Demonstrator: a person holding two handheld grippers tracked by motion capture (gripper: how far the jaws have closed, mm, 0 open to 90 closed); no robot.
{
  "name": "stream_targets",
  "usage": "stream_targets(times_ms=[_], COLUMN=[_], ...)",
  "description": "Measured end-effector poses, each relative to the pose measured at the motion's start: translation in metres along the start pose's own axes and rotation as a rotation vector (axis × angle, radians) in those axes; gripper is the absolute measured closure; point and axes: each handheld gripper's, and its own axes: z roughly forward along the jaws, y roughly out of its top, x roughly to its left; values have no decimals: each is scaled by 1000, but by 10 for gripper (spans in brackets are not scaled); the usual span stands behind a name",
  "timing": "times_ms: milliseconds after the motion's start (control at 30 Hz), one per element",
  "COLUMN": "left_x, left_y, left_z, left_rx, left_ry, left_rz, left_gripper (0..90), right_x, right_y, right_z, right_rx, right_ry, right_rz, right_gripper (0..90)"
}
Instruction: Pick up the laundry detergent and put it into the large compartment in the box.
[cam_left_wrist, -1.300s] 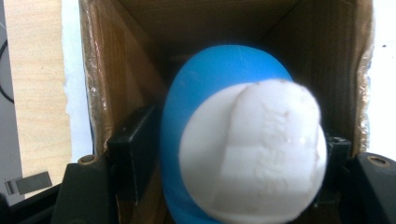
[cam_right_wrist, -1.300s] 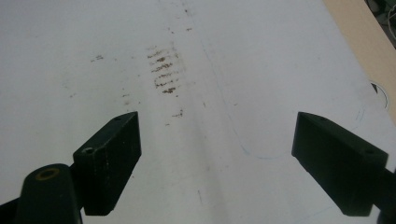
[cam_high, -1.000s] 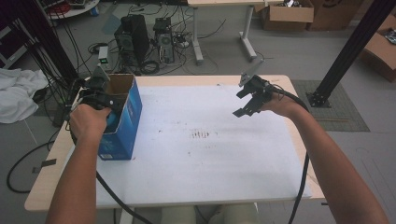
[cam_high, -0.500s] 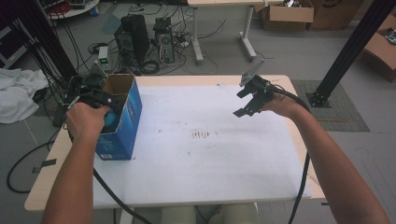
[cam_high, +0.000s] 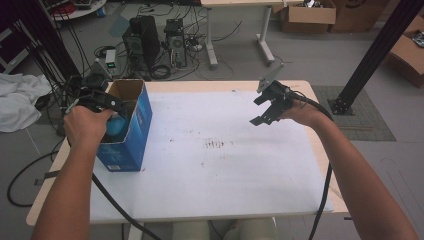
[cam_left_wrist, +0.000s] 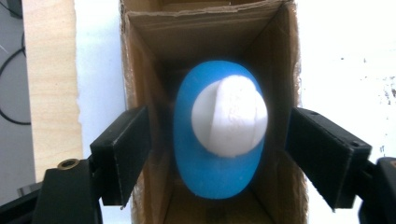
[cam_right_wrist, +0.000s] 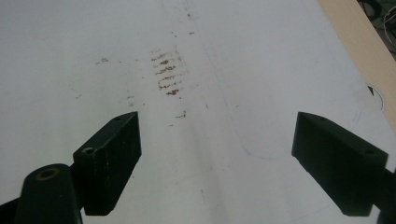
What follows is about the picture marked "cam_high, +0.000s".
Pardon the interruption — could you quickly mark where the small black computer tower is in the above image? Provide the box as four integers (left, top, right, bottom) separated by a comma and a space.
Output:
163, 18, 189, 70

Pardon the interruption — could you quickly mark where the white power supply box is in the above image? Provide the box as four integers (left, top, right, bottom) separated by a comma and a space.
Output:
104, 48, 118, 70

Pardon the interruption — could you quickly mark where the blue pump bottle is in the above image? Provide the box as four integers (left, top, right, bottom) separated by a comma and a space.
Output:
105, 114, 131, 143

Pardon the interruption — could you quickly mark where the person's right hand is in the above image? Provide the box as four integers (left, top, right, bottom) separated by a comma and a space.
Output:
279, 99, 330, 130

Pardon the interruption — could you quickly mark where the hand-held gripper black cable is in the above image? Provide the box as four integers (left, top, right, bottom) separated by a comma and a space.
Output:
289, 91, 335, 240
91, 173, 163, 240

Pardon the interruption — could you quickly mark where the large closed cardboard box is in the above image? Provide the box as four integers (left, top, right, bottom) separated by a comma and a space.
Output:
328, 0, 392, 34

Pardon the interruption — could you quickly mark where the right hand-held gripper black cable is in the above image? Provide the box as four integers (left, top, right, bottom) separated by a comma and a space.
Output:
289, 91, 335, 240

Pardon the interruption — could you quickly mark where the open brown cardboard box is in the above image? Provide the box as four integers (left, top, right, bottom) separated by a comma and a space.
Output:
279, 0, 337, 35

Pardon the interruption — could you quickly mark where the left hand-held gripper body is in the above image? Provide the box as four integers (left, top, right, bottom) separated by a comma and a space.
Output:
64, 58, 113, 113

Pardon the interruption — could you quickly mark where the round white table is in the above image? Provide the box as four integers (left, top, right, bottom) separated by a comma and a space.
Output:
49, 0, 108, 22

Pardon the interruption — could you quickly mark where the person's left leg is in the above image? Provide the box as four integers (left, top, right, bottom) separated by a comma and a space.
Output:
171, 220, 212, 240

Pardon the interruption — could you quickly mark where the blue cardboard box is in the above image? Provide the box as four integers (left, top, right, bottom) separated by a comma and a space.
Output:
96, 78, 154, 173

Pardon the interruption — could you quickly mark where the black stand with cables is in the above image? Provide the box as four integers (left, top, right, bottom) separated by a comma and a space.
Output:
9, 0, 90, 98

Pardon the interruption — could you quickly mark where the large black computer tower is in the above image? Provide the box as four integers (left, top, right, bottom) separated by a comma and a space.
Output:
122, 15, 161, 73

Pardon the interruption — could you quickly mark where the person's left hand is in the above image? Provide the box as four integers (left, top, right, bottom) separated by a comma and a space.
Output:
63, 105, 113, 152

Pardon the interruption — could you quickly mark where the black aluminium strut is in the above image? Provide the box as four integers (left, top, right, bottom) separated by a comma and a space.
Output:
328, 0, 424, 116

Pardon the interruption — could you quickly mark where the flat brown cardboard box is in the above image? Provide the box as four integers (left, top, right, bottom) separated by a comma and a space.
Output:
387, 14, 424, 90

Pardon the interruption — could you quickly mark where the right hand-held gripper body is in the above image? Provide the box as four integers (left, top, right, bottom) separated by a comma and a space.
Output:
256, 62, 295, 110

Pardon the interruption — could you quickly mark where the grey metal rack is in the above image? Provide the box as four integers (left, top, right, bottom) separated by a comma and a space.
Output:
0, 19, 32, 75

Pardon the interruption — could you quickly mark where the black floor cable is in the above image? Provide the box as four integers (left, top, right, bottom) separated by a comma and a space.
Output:
6, 149, 60, 207

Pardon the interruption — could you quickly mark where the left hand-held gripper black cable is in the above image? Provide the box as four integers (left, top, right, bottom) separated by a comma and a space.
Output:
91, 173, 163, 240

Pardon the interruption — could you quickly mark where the white table mat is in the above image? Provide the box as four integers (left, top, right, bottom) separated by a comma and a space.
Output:
89, 89, 335, 224

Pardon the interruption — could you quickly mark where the white desk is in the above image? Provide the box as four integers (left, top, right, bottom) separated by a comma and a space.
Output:
199, 0, 305, 70

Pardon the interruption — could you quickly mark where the dark grey floor mat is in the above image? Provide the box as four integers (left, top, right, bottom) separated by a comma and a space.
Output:
312, 85, 398, 142

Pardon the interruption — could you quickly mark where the white cloth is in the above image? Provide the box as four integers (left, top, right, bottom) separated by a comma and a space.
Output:
0, 72, 53, 134

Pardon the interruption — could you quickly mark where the person's right leg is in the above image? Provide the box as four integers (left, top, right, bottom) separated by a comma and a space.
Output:
222, 217, 278, 240

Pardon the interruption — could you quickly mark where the person's leg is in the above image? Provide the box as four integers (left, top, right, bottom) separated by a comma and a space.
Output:
171, 220, 212, 240
222, 217, 278, 240

